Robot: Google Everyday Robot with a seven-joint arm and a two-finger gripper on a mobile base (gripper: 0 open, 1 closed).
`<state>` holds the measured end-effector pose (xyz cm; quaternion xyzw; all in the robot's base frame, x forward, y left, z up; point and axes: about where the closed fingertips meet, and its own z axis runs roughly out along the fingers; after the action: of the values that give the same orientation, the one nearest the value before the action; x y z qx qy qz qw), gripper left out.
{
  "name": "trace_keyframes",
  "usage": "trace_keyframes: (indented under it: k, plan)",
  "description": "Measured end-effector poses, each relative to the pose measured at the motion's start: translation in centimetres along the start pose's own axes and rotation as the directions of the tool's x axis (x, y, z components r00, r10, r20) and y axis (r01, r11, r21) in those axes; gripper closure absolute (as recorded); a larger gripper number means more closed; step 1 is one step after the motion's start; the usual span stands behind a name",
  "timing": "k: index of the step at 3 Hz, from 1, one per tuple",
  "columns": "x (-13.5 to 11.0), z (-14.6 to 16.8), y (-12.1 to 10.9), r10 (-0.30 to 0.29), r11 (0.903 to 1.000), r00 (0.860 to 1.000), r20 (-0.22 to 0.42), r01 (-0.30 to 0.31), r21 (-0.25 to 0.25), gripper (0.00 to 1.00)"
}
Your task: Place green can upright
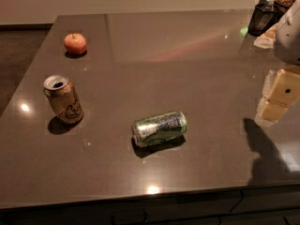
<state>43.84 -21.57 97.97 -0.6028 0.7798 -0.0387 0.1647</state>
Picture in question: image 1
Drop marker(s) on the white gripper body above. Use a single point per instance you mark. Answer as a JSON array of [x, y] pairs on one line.
[[289, 41]]

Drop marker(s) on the green soda can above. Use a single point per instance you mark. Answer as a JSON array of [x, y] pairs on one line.
[[158, 129]]

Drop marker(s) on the red apple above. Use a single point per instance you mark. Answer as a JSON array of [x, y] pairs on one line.
[[75, 43]]

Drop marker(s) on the orange soda can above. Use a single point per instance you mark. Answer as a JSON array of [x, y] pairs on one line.
[[61, 94]]

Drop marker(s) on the black mesh cup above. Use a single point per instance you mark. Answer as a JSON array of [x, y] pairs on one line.
[[263, 17]]

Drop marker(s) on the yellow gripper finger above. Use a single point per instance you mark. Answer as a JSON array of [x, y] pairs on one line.
[[281, 89]]

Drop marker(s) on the crumpled white wrapper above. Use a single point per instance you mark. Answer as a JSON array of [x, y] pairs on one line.
[[266, 40]]

